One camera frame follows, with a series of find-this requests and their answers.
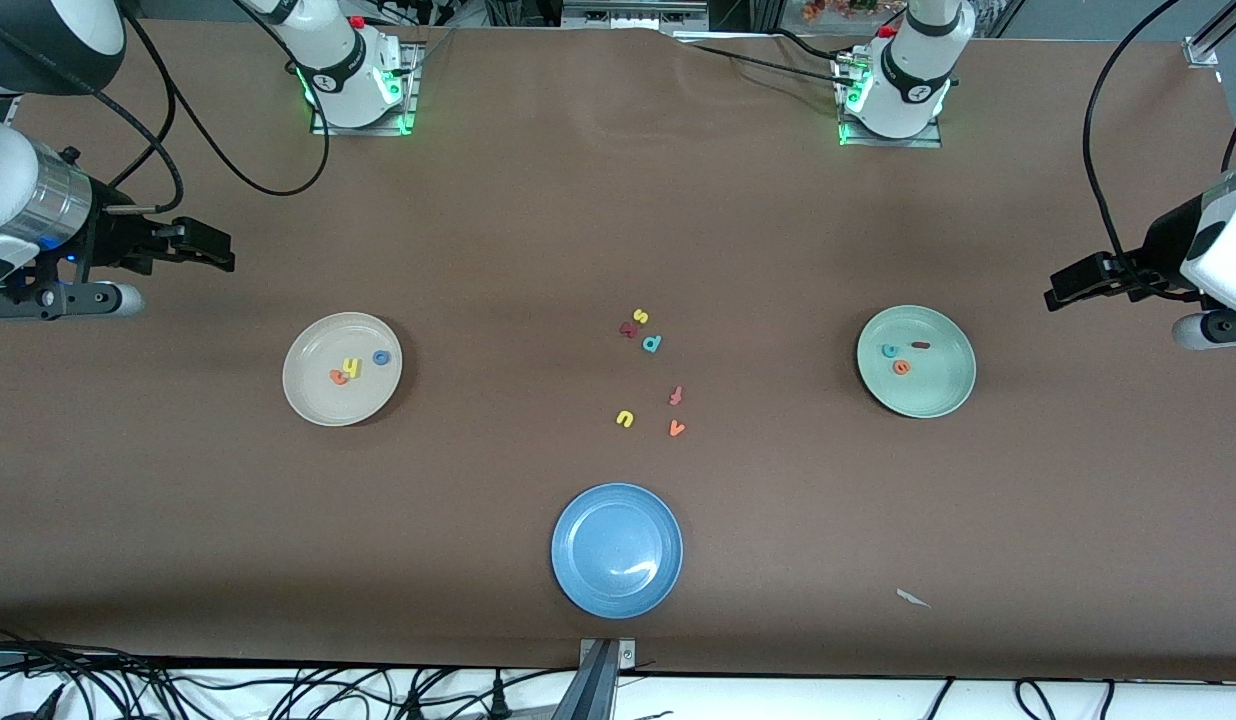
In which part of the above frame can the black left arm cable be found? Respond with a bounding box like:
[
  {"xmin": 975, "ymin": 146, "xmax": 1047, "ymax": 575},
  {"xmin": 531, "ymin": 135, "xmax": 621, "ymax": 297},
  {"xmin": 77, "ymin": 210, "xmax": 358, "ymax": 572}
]
[{"xmin": 1082, "ymin": 0, "xmax": 1236, "ymax": 301}]

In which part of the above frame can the grey power strip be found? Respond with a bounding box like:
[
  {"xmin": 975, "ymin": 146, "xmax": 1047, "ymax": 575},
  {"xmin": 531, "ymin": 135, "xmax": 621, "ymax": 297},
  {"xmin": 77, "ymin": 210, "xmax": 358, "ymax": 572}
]
[{"xmin": 561, "ymin": 0, "xmax": 709, "ymax": 29}]

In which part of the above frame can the beige brown plate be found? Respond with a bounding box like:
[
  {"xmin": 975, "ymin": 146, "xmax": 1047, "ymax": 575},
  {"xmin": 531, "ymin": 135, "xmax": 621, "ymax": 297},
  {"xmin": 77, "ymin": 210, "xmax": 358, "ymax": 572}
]
[{"xmin": 282, "ymin": 312, "xmax": 404, "ymax": 428}]

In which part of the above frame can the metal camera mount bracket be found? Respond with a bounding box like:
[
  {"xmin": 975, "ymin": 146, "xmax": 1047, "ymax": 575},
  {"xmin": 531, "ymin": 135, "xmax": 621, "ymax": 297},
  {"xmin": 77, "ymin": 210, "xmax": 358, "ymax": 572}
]
[{"xmin": 553, "ymin": 637, "xmax": 637, "ymax": 720}]

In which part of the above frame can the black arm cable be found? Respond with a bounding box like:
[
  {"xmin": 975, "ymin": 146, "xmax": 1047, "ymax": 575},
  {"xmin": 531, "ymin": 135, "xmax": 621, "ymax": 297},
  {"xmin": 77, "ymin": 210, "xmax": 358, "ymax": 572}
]
[
  {"xmin": 98, "ymin": 0, "xmax": 331, "ymax": 216},
  {"xmin": 1082, "ymin": 0, "xmax": 1236, "ymax": 301}
]

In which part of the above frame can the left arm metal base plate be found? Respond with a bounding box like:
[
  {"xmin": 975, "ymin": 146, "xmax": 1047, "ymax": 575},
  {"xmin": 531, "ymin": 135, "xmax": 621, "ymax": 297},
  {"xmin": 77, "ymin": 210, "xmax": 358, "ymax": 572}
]
[{"xmin": 836, "ymin": 52, "xmax": 944, "ymax": 150}]

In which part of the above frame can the aluminium frame profile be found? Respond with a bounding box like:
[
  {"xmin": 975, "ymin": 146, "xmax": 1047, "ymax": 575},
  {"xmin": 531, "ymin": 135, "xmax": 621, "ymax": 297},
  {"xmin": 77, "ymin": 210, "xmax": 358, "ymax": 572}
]
[{"xmin": 1183, "ymin": 0, "xmax": 1236, "ymax": 67}]

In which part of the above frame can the orange flower decoration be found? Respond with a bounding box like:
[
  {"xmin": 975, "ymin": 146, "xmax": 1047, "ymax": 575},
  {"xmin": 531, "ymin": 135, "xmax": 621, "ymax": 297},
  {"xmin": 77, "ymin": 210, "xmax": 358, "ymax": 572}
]
[{"xmin": 801, "ymin": 0, "xmax": 879, "ymax": 23}]

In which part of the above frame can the brown table cover sheet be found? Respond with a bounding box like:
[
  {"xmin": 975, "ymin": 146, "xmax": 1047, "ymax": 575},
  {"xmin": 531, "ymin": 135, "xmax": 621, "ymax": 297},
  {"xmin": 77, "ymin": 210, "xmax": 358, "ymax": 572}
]
[{"xmin": 0, "ymin": 18, "xmax": 1236, "ymax": 681}]

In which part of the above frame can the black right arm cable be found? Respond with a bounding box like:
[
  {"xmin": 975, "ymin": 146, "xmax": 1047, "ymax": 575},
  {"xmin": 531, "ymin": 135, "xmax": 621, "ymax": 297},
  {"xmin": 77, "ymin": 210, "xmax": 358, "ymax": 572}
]
[{"xmin": 98, "ymin": 0, "xmax": 331, "ymax": 216}]

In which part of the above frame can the blue plate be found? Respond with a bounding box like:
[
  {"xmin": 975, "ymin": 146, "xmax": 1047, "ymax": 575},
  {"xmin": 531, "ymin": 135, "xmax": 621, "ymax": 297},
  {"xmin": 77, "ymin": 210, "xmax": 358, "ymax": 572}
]
[{"xmin": 551, "ymin": 483, "xmax": 684, "ymax": 620}]

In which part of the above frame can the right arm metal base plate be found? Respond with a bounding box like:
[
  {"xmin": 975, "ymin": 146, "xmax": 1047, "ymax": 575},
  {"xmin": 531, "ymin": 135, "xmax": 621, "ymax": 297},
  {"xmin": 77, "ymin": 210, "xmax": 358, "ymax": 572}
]
[{"xmin": 311, "ymin": 42, "xmax": 421, "ymax": 137}]

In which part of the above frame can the green plate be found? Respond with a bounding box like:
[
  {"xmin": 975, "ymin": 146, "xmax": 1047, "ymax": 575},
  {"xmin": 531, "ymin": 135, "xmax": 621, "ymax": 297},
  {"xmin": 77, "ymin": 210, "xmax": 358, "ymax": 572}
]
[{"xmin": 856, "ymin": 304, "xmax": 977, "ymax": 419}]

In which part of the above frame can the black base cable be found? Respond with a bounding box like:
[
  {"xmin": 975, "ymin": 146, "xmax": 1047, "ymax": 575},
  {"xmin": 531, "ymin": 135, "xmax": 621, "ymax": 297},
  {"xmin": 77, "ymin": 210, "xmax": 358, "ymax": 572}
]
[
  {"xmin": 768, "ymin": 28, "xmax": 851, "ymax": 63},
  {"xmin": 690, "ymin": 42, "xmax": 847, "ymax": 85}
]

